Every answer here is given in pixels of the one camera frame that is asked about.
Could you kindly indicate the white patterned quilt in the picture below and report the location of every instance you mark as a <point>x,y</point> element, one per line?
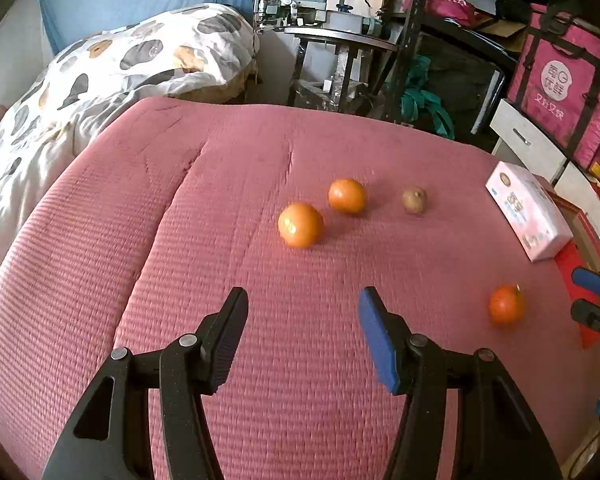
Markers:
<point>105,70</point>

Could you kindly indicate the black suitcase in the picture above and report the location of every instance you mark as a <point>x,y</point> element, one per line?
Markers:
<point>455,75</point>

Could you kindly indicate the black metal rack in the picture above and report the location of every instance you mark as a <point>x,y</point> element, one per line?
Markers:
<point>405,35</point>

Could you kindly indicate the grey sewing machine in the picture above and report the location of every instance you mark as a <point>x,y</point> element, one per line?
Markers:
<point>305,10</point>

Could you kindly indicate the brown round fruit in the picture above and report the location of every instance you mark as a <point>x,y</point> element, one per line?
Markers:
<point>414,200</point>

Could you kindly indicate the pink tissue pack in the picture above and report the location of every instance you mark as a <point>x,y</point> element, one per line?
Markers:
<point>527,210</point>

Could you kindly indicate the orange with stem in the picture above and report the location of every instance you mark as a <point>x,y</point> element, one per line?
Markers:
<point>506,304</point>

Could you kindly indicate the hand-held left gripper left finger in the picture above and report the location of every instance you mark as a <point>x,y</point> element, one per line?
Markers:
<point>225,340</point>

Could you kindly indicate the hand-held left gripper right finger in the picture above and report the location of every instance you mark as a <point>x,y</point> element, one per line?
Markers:
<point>377,340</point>

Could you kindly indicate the pink insulated bag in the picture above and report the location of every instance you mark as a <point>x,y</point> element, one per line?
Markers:
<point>560,85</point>

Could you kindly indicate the red cardboard box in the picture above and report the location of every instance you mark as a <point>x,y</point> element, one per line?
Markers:
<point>575,265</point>

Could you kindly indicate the white drawer cabinet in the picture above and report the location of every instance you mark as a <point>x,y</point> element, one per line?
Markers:
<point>525,140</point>

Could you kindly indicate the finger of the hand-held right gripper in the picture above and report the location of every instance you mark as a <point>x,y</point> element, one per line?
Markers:
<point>592,280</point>
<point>587,312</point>

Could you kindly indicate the pink ribbed mat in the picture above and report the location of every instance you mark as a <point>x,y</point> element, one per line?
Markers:
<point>300,360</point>

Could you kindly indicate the brown cardboard box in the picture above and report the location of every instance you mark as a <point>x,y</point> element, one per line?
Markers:
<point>505,32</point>

